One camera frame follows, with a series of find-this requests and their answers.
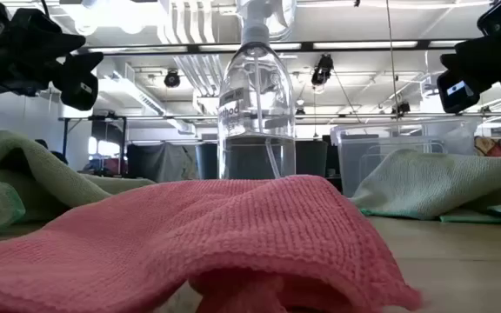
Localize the black ceiling camera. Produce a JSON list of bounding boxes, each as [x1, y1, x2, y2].
[[391, 100, 411, 117], [164, 68, 182, 90], [311, 53, 335, 87]]

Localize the clear plastic bin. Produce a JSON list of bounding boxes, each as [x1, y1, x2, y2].
[[329, 116, 482, 199]]

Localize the black metal table frame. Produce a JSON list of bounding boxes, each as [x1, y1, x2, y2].
[[58, 115, 129, 175]]

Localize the clear plastic spray bottle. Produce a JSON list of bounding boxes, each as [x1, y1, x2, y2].
[[217, 0, 298, 180]]

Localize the pink microfiber towel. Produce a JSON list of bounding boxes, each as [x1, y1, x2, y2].
[[0, 174, 425, 313]]

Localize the white rectangular ceiling duct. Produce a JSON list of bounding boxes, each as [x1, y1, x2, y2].
[[96, 58, 196, 136]]

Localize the black overhead frame bar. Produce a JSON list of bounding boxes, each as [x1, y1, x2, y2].
[[76, 38, 469, 56]]

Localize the thin hanging cable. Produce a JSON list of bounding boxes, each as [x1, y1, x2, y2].
[[384, 0, 398, 118]]

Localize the dark teal basket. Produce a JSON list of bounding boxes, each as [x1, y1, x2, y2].
[[195, 139, 329, 180]]

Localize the grey cloth cover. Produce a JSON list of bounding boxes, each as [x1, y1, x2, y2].
[[127, 142, 199, 183]]

